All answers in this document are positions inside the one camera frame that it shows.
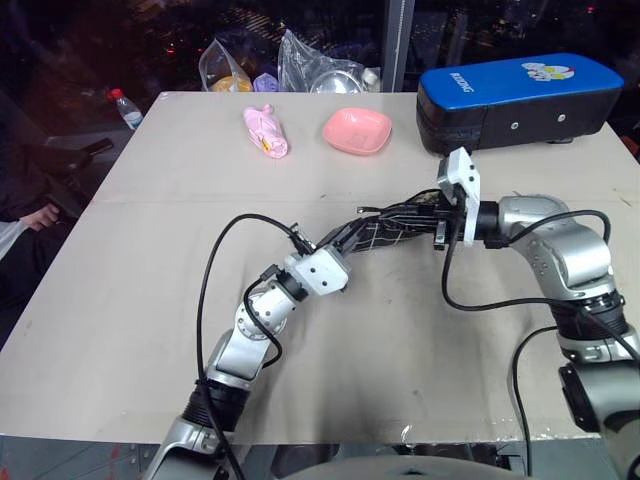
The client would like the red-capped plastic water bottle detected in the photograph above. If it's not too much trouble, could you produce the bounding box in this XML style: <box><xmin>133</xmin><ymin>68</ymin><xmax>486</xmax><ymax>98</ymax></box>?
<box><xmin>109</xmin><ymin>88</ymin><xmax>145</xmax><ymax>132</ymax></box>

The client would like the bystander's white garment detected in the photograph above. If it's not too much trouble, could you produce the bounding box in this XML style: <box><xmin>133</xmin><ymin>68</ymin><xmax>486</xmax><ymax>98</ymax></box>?
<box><xmin>0</xmin><ymin>218</ymin><xmax>27</xmax><ymax>262</ymax></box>

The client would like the black cable beside robot torso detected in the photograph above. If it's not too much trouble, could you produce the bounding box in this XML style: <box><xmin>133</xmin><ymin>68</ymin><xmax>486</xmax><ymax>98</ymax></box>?
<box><xmin>511</xmin><ymin>326</ymin><xmax>562</xmax><ymax>474</ymax></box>

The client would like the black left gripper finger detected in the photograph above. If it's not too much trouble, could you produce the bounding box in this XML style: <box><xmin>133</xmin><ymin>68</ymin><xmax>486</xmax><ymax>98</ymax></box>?
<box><xmin>332</xmin><ymin>223</ymin><xmax>372</xmax><ymax>254</ymax></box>

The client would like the pink plastic bowl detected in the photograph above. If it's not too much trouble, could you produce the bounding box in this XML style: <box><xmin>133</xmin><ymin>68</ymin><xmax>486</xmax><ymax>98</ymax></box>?
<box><xmin>321</xmin><ymin>108</ymin><xmax>393</xmax><ymax>158</ymax></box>

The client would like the crumpled clear plastic bag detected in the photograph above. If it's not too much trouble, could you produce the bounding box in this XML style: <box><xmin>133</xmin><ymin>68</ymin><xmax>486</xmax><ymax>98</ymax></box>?
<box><xmin>276</xmin><ymin>28</ymin><xmax>384</xmax><ymax>95</ymax></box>

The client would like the bystander's bare hand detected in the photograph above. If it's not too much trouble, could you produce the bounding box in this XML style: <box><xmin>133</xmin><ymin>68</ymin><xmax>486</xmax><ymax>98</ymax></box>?
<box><xmin>21</xmin><ymin>206</ymin><xmax>60</xmax><ymax>233</ymax></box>

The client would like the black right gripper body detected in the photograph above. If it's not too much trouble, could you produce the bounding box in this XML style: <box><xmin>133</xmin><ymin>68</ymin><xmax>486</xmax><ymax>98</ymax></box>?
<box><xmin>432</xmin><ymin>192</ymin><xmax>469</xmax><ymax>252</ymax></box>

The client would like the shiny metal bowl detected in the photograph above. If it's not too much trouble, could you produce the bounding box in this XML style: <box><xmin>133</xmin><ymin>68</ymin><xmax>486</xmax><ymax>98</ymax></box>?
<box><xmin>309</xmin><ymin>69</ymin><xmax>365</xmax><ymax>95</ymax></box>

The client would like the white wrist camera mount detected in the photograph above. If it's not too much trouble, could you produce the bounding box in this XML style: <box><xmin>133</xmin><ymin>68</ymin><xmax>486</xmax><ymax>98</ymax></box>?
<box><xmin>284</xmin><ymin>247</ymin><xmax>352</xmax><ymax>297</ymax></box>
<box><xmin>435</xmin><ymin>147</ymin><xmax>483</xmax><ymax>248</ymax></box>

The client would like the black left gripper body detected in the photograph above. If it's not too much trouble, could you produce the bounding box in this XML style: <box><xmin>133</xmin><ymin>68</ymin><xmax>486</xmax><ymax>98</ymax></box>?
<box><xmin>320</xmin><ymin>238</ymin><xmax>358</xmax><ymax>264</ymax></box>

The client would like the black flat device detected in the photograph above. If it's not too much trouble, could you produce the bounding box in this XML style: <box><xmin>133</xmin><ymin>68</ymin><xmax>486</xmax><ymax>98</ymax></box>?
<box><xmin>43</xmin><ymin>136</ymin><xmax>115</xmax><ymax>174</ymax></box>

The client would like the pink plastic bag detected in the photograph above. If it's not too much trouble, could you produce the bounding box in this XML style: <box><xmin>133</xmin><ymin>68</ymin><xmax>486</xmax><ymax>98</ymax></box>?
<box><xmin>241</xmin><ymin>103</ymin><xmax>290</xmax><ymax>161</ymax></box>

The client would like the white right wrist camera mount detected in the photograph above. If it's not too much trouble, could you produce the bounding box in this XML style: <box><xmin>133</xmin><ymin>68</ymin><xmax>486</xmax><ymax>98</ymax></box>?
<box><xmin>435</xmin><ymin>147</ymin><xmax>483</xmax><ymax>248</ymax></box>

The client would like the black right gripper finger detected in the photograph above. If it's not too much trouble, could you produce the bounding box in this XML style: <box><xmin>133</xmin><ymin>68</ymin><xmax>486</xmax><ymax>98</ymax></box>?
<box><xmin>377</xmin><ymin>200</ymin><xmax>438</xmax><ymax>218</ymax></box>
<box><xmin>378</xmin><ymin>216</ymin><xmax>437</xmax><ymax>234</ymax></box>

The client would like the grey rounded robot torso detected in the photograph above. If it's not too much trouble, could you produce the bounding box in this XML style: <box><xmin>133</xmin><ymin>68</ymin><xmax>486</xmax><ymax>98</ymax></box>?
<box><xmin>282</xmin><ymin>454</ymin><xmax>509</xmax><ymax>480</ymax></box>

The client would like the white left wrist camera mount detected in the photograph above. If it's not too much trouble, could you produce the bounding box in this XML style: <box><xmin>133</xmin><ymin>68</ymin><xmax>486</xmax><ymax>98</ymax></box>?
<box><xmin>284</xmin><ymin>247</ymin><xmax>352</xmax><ymax>297</ymax></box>

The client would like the blue and black boxing pad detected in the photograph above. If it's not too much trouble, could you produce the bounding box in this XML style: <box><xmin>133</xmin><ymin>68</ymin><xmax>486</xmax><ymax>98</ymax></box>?
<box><xmin>415</xmin><ymin>52</ymin><xmax>626</xmax><ymax>154</ymax></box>

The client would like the clear bag with orange contents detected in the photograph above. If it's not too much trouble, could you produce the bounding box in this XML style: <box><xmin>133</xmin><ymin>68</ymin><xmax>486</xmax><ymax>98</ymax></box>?
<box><xmin>198</xmin><ymin>39</ymin><xmax>255</xmax><ymax>94</ymax></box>

